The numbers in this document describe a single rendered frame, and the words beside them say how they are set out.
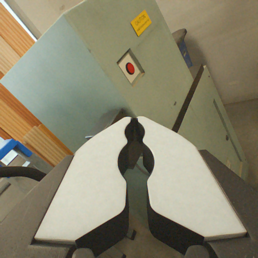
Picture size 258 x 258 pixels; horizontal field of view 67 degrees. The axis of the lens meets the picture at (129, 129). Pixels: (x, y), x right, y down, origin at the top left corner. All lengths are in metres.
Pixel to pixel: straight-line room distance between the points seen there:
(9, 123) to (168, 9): 1.67
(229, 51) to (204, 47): 0.21
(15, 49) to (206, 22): 1.68
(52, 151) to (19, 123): 0.37
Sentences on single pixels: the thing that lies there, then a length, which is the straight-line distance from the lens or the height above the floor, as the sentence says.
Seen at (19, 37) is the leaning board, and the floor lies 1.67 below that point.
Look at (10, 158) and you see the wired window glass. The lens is 2.14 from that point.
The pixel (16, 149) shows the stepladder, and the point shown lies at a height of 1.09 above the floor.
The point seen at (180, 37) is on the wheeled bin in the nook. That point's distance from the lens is 1.73.
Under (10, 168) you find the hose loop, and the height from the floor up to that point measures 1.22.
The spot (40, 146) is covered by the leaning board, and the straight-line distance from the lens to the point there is 1.82.
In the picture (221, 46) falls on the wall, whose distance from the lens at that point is 2.03.
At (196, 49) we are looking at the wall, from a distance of 2.07.
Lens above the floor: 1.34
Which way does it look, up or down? 27 degrees down
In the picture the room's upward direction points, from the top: 38 degrees counter-clockwise
